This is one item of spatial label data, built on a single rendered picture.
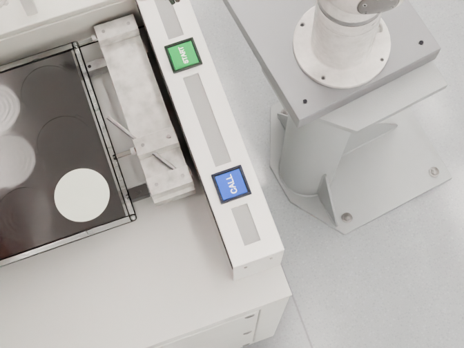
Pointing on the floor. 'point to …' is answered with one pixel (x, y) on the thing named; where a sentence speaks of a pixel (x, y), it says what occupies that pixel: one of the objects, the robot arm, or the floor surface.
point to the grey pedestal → (359, 154)
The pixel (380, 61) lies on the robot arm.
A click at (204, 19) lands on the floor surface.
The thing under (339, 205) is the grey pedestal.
